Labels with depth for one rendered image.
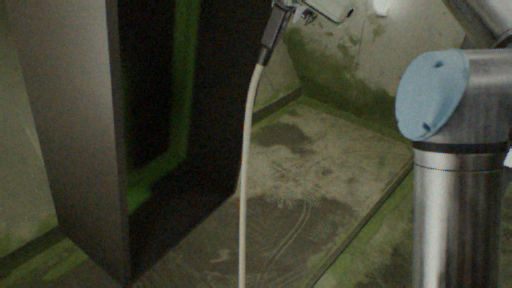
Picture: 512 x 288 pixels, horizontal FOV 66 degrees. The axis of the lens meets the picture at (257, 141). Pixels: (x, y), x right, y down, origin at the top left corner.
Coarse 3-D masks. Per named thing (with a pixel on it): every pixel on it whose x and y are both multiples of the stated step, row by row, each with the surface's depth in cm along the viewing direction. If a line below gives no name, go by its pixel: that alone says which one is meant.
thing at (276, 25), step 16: (288, 0) 71; (304, 0) 69; (320, 0) 67; (336, 0) 66; (352, 0) 67; (272, 16) 75; (288, 16) 75; (336, 16) 67; (272, 32) 77; (272, 48) 79
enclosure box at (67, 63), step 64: (64, 0) 74; (128, 0) 115; (192, 0) 135; (256, 0) 120; (64, 64) 85; (128, 64) 128; (192, 64) 149; (64, 128) 100; (128, 128) 145; (192, 128) 168; (64, 192) 121; (128, 192) 161; (192, 192) 167; (128, 256) 120
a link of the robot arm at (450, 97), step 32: (416, 64) 52; (448, 64) 48; (480, 64) 48; (416, 96) 51; (448, 96) 47; (480, 96) 47; (416, 128) 51; (448, 128) 49; (480, 128) 47; (416, 160) 54; (448, 160) 49; (480, 160) 48; (416, 192) 55; (448, 192) 50; (480, 192) 49; (416, 224) 55; (448, 224) 50; (480, 224) 49; (416, 256) 55; (448, 256) 51; (480, 256) 50
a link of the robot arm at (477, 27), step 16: (448, 0) 70; (464, 0) 66; (480, 0) 63; (496, 0) 61; (464, 16) 66; (480, 16) 62; (496, 16) 60; (480, 32) 62; (496, 32) 59; (480, 48) 62; (496, 48) 57
